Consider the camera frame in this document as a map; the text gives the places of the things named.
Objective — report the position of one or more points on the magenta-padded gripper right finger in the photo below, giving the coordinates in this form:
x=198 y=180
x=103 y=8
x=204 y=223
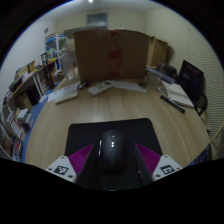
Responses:
x=166 y=166

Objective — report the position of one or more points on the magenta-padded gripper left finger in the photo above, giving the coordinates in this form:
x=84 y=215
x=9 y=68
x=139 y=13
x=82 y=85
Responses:
x=60 y=168

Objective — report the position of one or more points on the black computer mouse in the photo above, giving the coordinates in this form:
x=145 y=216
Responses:
x=112 y=150

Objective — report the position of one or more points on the black mouse pad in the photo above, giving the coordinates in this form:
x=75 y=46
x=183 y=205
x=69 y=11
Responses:
x=80 y=136

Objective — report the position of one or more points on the white shelf unit with books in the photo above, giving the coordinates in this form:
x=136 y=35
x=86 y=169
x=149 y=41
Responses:
x=11 y=133

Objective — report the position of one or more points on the black marker pen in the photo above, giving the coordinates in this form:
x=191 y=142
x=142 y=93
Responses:
x=172 y=104

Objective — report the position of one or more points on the pile of books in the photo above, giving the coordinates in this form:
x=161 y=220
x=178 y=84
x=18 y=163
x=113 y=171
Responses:
x=24 y=116

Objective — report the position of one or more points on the black office chair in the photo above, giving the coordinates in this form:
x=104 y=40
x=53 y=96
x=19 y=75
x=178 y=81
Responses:
x=201 y=103

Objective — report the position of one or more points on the open white notebook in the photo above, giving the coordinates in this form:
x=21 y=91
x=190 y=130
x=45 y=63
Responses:
x=178 y=95

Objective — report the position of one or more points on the white printed paper sheet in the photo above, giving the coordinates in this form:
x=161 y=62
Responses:
x=66 y=88

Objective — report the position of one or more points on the small black device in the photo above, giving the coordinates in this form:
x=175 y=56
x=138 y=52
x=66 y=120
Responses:
x=82 y=85

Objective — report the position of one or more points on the white remote control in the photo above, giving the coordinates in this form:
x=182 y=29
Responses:
x=100 y=88

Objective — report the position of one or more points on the black monitor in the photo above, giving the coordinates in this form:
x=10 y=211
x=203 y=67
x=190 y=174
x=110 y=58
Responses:
x=190 y=78

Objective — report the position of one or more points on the cluttered wooden desk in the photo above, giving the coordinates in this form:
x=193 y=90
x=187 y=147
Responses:
x=25 y=83

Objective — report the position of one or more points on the black floor stand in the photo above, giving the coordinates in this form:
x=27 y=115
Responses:
x=48 y=70

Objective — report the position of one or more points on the clear plastic water jug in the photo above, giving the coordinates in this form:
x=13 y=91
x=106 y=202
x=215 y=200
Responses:
x=68 y=65

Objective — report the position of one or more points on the small open cardboard box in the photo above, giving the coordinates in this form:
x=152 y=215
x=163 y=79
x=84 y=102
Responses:
x=158 y=51

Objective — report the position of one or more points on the large brown cardboard box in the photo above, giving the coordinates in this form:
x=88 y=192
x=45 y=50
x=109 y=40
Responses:
x=100 y=56

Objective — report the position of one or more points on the blue glass display cabinet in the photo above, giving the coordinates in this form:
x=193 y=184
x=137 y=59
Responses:
x=55 y=45

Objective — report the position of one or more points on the grey door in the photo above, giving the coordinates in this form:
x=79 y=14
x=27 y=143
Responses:
x=96 y=19

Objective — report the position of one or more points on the ceiling tube light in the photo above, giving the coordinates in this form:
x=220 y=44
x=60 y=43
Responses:
x=90 y=1

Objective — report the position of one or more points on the round wall clock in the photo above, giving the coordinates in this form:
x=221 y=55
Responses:
x=46 y=30

